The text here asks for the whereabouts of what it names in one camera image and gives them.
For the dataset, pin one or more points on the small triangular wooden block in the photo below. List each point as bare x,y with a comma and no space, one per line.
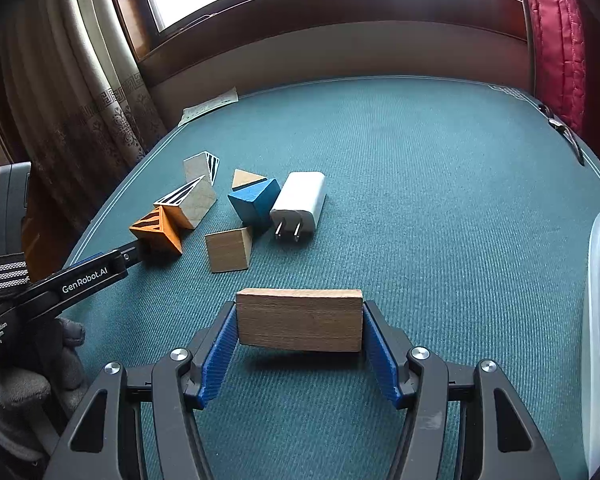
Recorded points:
245,180

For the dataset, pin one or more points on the blue wooden block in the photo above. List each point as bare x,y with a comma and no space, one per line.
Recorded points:
252,207

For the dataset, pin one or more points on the black wristwatch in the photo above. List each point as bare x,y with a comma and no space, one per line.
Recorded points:
562,130

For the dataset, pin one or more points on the grey striped wooden block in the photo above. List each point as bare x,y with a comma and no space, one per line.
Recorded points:
197,165

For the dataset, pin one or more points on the person's left hand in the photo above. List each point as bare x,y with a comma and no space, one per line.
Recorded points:
15,400

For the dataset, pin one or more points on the plain wooden prism block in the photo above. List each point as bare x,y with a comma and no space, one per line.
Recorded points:
227,252

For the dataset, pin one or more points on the orange striped triangular block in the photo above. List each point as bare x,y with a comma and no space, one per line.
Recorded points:
160,235

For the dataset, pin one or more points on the teal table mat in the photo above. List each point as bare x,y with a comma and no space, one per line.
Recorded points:
430,210

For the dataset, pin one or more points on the white charger plug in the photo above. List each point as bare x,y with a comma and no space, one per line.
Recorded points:
300,200

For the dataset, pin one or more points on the beige patterned curtain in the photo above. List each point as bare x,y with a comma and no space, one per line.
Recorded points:
70,85

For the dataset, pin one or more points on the white paper sheet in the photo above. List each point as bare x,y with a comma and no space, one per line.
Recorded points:
207,106

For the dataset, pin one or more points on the red quilted curtain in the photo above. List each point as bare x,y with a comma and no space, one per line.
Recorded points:
555,35

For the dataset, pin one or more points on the rectangular wooden block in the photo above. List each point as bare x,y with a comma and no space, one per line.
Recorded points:
300,320

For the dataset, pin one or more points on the grey orange striped prism block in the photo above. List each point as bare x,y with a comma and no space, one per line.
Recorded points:
197,202

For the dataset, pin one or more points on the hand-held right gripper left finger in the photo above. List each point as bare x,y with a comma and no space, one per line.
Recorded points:
219,357

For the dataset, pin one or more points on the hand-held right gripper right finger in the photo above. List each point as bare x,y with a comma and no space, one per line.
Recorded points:
380,357

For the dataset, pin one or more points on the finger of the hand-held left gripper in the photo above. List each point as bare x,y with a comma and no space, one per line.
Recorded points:
135,255
87,259

